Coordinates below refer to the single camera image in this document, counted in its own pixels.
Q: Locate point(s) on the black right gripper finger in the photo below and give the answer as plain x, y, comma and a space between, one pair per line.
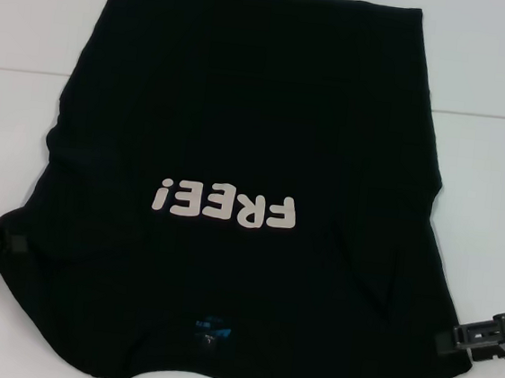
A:
467, 335

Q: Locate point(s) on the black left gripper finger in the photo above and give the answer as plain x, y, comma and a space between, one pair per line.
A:
16, 246

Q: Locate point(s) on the black shirt with FREE print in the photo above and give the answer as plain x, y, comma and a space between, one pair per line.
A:
249, 130

